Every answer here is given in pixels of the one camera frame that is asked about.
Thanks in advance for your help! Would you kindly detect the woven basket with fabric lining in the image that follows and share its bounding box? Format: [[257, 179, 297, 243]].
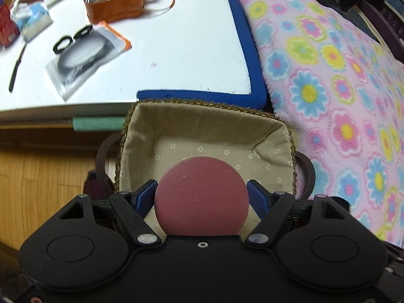
[[95, 99, 316, 237]]

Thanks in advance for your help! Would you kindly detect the round dark red compact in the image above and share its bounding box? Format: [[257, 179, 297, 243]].
[[155, 157, 250, 236]]

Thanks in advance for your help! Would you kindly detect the green foam strip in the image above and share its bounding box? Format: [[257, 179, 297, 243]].
[[71, 116, 129, 131]]

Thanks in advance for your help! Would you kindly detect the red box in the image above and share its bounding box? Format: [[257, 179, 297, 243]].
[[0, 4, 20, 47]]

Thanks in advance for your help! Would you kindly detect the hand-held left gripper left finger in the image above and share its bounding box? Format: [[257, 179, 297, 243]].
[[58, 179, 161, 248]]

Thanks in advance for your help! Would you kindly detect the orange strap pouch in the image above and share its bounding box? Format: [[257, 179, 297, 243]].
[[84, 0, 176, 23]]

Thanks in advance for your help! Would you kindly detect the small black ring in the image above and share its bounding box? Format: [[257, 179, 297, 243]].
[[73, 25, 94, 40], [53, 35, 74, 54]]

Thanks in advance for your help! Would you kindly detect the clear plastic packet with ring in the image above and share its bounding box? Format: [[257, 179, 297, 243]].
[[45, 21, 132, 102]]

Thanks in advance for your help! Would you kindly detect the pink floral fleece blanket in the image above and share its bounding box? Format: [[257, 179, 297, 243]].
[[237, 0, 404, 250]]

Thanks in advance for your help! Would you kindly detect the black pen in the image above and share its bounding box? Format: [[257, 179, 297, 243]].
[[8, 42, 28, 92]]

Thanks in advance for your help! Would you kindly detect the white blue tissue pack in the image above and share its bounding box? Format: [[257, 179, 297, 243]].
[[11, 1, 53, 41]]

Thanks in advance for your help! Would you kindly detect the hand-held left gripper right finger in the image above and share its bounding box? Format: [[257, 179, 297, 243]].
[[244, 179, 346, 248]]

